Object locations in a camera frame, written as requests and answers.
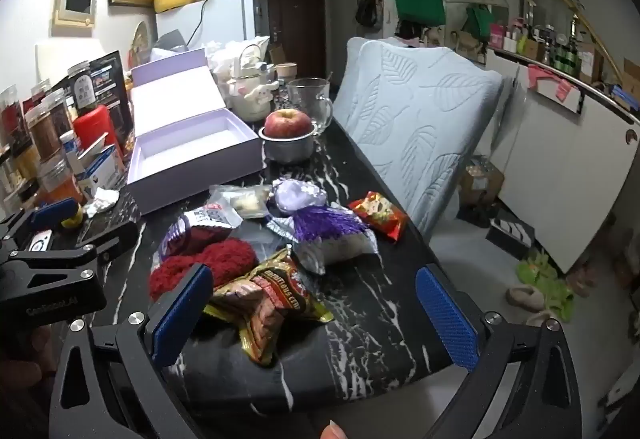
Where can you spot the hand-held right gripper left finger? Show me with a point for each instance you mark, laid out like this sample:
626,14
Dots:
182,314

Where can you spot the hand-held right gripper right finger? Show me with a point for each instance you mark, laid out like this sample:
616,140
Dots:
447,324

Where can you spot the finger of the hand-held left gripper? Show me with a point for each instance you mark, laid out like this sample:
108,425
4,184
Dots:
112,236
55,213

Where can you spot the red fluffy socks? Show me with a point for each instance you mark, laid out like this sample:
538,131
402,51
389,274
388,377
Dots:
220,259

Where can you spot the gold red snack packet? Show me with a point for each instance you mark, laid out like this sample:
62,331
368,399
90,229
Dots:
270,299

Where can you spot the clear packet of buns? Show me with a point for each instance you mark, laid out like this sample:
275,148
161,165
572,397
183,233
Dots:
245,204

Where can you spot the small red snack packet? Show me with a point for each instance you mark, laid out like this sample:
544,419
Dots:
380,214

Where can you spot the purple gift box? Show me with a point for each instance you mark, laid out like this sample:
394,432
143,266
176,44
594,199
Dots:
175,99

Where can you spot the purple white snack packet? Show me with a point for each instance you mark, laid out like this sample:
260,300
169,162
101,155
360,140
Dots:
320,226

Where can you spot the person's left hand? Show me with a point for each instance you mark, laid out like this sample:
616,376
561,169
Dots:
22,374

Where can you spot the person's right hand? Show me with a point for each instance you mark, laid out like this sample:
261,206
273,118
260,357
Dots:
334,431

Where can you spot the small yellow object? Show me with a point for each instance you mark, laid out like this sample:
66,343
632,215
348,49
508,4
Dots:
73,221

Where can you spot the crumpled foil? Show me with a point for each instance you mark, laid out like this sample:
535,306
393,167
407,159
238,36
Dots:
102,201

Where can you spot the blue white box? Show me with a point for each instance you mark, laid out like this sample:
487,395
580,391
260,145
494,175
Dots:
102,169

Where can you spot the beige slipper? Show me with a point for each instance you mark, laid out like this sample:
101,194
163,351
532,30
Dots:
540,319
525,298

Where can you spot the group of spice jars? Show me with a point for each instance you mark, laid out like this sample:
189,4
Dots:
45,129

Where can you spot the red container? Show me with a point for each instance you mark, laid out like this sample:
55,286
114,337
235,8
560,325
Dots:
97,129

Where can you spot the green slippers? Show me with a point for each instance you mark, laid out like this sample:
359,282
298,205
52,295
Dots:
545,281

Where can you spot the black white striped box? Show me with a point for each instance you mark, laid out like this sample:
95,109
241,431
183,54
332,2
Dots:
510,236

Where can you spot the black printed carton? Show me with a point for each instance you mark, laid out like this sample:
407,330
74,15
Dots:
107,84

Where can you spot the cardboard box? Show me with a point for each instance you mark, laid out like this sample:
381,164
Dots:
480,184

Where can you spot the woven fan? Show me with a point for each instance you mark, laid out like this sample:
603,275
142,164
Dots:
142,41

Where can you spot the white cabinet panel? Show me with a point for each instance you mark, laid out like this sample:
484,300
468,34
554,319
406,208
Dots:
550,159

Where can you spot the metal bowl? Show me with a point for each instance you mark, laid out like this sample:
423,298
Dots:
287,149

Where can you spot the white cartoon water bottle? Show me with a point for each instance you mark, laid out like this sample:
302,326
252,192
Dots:
250,94

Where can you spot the grey flat case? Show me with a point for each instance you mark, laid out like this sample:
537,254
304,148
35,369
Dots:
170,41

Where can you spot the light blue leaf pillow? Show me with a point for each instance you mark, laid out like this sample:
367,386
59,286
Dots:
420,119

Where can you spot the red apple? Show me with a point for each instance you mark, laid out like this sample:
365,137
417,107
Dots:
287,123

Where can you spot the clear plastic bag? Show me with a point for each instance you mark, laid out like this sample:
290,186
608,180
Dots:
235,51

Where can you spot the small beige bowl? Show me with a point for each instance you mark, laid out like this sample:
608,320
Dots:
286,70

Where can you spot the glass mug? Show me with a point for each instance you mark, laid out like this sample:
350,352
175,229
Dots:
310,99

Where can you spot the white fridge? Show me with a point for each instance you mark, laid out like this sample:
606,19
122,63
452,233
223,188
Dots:
225,19

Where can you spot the pink papers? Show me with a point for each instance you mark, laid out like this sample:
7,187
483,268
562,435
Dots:
555,86

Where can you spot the brown door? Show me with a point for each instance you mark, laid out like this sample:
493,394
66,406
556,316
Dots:
300,19

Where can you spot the row of shelf bottles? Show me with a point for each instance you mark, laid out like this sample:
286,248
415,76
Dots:
550,46

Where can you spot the green tote bag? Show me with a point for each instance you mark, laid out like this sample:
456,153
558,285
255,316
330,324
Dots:
417,6
479,21

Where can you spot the wall intercom panel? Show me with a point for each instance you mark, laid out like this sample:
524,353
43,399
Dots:
75,1

